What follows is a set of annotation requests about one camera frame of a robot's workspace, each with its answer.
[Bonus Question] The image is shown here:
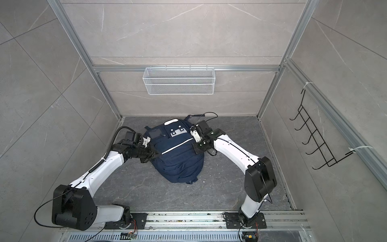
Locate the navy blue backpack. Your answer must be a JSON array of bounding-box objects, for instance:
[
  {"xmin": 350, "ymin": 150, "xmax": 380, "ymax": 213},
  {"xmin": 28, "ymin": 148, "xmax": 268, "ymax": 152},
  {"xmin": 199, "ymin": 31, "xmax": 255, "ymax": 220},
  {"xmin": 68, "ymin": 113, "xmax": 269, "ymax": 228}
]
[{"xmin": 144, "ymin": 115, "xmax": 204, "ymax": 184}]

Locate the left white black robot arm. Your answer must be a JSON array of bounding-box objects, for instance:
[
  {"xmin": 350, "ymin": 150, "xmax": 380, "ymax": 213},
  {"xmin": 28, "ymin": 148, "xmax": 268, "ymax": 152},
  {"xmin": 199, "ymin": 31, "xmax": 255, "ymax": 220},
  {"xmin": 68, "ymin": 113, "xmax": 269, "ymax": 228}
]
[{"xmin": 51, "ymin": 130, "xmax": 159, "ymax": 231}]

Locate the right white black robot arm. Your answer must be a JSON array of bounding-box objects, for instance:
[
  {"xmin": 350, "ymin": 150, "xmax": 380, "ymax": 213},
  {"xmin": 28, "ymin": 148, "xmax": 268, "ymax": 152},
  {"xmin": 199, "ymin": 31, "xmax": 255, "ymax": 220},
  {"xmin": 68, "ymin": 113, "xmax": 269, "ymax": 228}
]
[{"xmin": 190, "ymin": 121, "xmax": 277, "ymax": 227}]

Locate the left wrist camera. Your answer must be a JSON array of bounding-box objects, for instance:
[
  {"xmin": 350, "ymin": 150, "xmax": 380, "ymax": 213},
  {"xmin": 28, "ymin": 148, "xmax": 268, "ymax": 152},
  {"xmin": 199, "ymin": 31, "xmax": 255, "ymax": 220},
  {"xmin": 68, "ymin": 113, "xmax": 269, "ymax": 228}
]
[{"xmin": 142, "ymin": 137, "xmax": 151, "ymax": 147}]

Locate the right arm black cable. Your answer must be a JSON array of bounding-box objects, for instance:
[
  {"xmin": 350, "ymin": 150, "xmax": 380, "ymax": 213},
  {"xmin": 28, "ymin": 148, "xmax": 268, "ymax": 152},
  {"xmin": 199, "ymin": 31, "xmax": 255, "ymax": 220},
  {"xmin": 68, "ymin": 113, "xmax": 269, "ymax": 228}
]
[{"xmin": 196, "ymin": 111, "xmax": 219, "ymax": 123}]

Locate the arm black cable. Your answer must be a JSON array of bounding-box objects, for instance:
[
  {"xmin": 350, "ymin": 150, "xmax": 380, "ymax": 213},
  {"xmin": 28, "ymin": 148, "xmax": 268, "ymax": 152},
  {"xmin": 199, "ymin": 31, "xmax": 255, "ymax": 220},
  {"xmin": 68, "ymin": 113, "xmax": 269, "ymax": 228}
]
[
  {"xmin": 196, "ymin": 111, "xmax": 219, "ymax": 123},
  {"xmin": 34, "ymin": 125, "xmax": 137, "ymax": 229}
]

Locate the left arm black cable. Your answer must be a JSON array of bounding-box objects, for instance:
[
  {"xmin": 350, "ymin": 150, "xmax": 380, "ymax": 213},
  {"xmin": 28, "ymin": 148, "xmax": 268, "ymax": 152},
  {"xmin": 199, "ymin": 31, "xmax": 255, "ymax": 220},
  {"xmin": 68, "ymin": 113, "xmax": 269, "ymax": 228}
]
[{"xmin": 34, "ymin": 125, "xmax": 137, "ymax": 229}]

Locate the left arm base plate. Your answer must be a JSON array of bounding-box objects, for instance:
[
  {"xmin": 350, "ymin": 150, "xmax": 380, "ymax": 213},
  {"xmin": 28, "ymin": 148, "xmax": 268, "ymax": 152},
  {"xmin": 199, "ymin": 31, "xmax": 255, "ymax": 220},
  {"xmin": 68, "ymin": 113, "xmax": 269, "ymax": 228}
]
[{"xmin": 105, "ymin": 213, "xmax": 148, "ymax": 230}]

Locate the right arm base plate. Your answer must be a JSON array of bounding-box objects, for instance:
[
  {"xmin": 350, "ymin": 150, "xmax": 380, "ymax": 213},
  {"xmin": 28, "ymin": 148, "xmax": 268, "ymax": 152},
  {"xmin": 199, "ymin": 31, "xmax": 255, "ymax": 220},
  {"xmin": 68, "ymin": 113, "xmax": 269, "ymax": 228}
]
[{"xmin": 223, "ymin": 212, "xmax": 267, "ymax": 229}]

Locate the black wire hook rack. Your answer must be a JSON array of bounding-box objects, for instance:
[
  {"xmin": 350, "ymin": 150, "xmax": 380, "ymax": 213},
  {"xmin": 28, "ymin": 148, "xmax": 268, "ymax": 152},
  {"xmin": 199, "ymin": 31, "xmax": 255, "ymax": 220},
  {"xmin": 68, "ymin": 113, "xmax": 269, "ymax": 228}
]
[{"xmin": 289, "ymin": 88, "xmax": 355, "ymax": 170}]

